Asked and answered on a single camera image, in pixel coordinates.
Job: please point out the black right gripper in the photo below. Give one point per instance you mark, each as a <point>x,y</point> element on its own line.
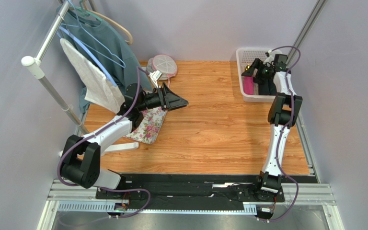
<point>256,68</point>

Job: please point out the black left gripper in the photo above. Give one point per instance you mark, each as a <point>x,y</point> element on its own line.
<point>172,101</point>

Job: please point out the magenta paper napkin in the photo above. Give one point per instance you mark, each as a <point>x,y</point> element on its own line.
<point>248,85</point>

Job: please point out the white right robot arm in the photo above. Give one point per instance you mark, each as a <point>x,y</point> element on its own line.
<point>282,117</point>

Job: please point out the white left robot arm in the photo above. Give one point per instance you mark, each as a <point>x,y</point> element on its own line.
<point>80,163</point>

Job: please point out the dark rolled napkin bundle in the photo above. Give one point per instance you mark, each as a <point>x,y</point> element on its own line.
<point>266,87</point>

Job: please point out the white plastic basket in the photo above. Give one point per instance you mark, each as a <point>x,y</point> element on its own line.
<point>245,57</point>

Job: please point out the white mesh laundry pouch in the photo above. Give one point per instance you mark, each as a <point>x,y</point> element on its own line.
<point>165,64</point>

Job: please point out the floral cloth mat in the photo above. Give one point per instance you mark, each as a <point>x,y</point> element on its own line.
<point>150,126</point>

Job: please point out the wooden clothes hanger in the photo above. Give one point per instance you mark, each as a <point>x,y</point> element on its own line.
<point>90,8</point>

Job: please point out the white towel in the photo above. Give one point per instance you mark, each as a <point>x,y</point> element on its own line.
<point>99,90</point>

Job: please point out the teal t-shirt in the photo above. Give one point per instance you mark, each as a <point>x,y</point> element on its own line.
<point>135,76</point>

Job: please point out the blue clothes hanger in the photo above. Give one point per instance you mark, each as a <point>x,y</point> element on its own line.
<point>101,44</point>

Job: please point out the metal clothes rack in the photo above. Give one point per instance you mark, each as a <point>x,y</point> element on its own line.
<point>33,65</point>

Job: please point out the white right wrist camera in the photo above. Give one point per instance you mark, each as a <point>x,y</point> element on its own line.
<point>269,57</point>

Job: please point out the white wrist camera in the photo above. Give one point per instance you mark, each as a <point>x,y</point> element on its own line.
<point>269,57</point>
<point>154,78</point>

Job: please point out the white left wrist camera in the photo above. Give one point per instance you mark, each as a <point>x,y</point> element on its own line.
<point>154,78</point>

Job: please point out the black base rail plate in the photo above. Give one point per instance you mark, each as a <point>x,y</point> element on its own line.
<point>191,191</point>

